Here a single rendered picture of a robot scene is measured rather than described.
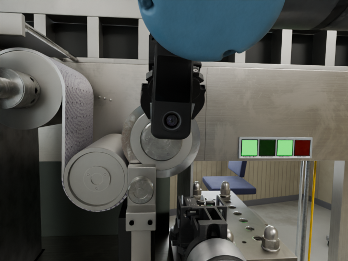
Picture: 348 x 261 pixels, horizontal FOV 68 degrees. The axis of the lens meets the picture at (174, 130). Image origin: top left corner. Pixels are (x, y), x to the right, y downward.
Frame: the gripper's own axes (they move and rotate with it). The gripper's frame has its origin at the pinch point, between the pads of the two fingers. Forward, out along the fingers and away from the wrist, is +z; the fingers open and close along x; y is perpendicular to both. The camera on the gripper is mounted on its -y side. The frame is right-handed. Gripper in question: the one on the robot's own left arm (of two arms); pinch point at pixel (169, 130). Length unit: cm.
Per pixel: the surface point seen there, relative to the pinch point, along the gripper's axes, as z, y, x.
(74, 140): 10.4, 4.7, 19.0
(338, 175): 58, 18, -75
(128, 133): 3.5, 1.8, 7.3
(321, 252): 214, 11, -155
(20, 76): -6.3, 5.8, 23.6
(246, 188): 204, 71, -92
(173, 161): 6.4, -2.6, -1.1
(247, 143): 32.5, 17.5, -28.0
